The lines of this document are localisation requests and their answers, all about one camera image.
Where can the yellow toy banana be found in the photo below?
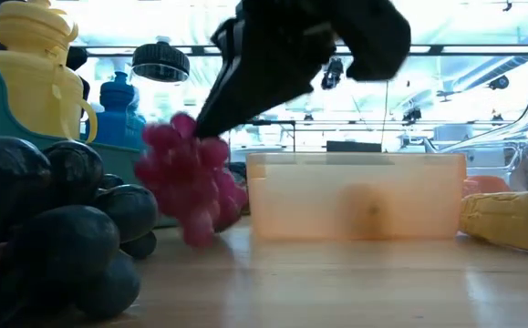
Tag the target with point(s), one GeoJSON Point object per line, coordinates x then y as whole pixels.
{"type": "Point", "coordinates": [514, 218]}

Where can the red toy grape bunch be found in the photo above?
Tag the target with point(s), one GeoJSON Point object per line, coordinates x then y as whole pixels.
{"type": "Point", "coordinates": [186, 182]}

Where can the dark toy grape bunch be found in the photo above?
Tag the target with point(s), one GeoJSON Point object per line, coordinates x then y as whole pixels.
{"type": "Point", "coordinates": [63, 237]}

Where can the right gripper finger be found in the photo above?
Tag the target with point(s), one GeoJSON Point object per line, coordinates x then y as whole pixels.
{"type": "Point", "coordinates": [215, 86]}
{"type": "Point", "coordinates": [254, 91]}

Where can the blue plastic bottle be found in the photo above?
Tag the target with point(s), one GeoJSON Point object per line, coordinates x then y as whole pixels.
{"type": "Point", "coordinates": [115, 118]}

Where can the clear bottle black cap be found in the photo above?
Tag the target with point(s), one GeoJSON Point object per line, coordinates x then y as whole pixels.
{"type": "Point", "coordinates": [161, 61]}

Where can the orange translucent container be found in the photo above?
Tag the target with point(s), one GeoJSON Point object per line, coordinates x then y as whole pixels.
{"type": "Point", "coordinates": [446, 182]}

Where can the black ceiling spotlight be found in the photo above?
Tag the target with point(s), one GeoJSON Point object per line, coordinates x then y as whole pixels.
{"type": "Point", "coordinates": [411, 115]}
{"type": "Point", "coordinates": [499, 82]}
{"type": "Point", "coordinates": [332, 75]}

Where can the yellow plastic bottle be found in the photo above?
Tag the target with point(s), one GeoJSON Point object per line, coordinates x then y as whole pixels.
{"type": "Point", "coordinates": [31, 82]}

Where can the black aluminium rig frame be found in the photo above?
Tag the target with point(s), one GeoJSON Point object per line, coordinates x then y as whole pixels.
{"type": "Point", "coordinates": [473, 49]}

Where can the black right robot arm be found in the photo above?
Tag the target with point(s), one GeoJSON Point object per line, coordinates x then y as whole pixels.
{"type": "Point", "coordinates": [377, 36]}

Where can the orange toy fruit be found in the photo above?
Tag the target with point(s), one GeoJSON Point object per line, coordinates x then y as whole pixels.
{"type": "Point", "coordinates": [487, 184]}

